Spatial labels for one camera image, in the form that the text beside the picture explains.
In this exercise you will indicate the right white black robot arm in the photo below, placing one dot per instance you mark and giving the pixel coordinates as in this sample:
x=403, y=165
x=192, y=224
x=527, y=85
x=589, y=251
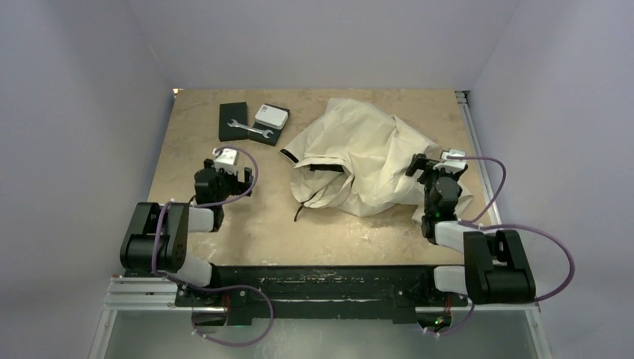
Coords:
x=495, y=269

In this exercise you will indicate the silver open-end wrench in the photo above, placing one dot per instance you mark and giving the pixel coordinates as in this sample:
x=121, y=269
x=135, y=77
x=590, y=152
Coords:
x=250, y=129

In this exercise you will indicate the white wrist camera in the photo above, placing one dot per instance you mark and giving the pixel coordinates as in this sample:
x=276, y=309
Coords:
x=452, y=161
x=225, y=159

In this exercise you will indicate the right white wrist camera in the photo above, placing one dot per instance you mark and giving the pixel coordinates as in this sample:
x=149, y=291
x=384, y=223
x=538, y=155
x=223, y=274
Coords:
x=452, y=161

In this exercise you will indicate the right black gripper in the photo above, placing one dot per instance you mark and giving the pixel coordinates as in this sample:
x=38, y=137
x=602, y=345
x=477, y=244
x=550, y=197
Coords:
x=419, y=162

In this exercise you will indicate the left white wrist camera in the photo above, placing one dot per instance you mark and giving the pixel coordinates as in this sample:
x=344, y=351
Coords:
x=225, y=159

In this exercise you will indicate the black pouch with wrench logo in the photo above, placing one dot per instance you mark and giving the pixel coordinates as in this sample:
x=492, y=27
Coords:
x=229, y=113

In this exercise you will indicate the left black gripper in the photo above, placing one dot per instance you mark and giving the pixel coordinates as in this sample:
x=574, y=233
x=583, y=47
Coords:
x=238, y=187

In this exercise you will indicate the white tag black card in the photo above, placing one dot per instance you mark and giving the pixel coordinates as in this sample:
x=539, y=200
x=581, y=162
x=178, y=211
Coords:
x=272, y=116

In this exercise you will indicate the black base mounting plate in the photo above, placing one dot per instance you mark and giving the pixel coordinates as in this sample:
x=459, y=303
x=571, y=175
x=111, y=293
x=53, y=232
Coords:
x=387, y=292

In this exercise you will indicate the beige jacket with black lining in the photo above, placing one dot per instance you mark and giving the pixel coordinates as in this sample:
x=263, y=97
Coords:
x=354, y=158

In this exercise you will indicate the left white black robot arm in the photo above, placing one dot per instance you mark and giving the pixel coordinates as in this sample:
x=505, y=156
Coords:
x=157, y=236

